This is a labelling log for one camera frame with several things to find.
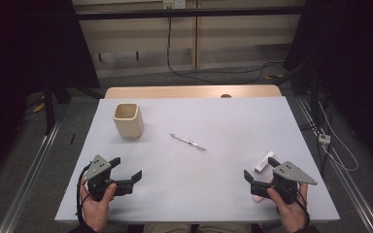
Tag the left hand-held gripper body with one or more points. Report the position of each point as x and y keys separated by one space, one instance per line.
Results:
x=97 y=166

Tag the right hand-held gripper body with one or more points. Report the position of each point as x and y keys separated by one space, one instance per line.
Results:
x=289 y=173

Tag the white eraser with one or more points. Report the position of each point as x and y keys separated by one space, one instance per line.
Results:
x=263 y=163

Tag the beige square pen holder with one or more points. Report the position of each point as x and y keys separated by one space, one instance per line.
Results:
x=128 y=121

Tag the silver pen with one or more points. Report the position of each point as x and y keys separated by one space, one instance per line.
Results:
x=187 y=141

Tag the person's right hand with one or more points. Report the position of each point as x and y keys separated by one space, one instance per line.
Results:
x=291 y=213

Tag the person's left hand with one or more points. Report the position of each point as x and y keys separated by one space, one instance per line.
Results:
x=95 y=210

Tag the small black floor strip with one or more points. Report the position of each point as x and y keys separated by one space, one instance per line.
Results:
x=73 y=139

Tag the dark desk grommet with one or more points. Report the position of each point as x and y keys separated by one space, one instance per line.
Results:
x=226 y=95

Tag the yellow floor tape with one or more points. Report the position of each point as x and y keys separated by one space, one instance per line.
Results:
x=39 y=106
x=273 y=77

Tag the wooden desk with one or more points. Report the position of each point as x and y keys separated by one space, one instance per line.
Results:
x=175 y=92

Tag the black curtain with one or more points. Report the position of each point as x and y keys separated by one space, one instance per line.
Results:
x=359 y=64
x=19 y=64

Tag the black horizontal bar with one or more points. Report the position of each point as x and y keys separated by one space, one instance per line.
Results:
x=191 y=13

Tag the aluminium floor rail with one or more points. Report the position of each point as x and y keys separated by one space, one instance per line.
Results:
x=29 y=181
x=353 y=187

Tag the white wall socket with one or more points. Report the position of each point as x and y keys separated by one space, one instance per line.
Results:
x=174 y=4

